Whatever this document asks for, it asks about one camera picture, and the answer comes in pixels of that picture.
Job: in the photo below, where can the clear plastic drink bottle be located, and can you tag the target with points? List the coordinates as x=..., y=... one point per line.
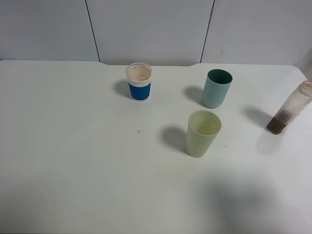
x=298, y=100

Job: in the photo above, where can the blue sleeved paper cup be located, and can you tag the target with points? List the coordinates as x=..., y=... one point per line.
x=139, y=79

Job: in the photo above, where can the teal plastic cup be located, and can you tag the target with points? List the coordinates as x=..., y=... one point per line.
x=216, y=87

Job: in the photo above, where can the pale green plastic cup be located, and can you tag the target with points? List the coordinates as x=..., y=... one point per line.
x=203, y=127

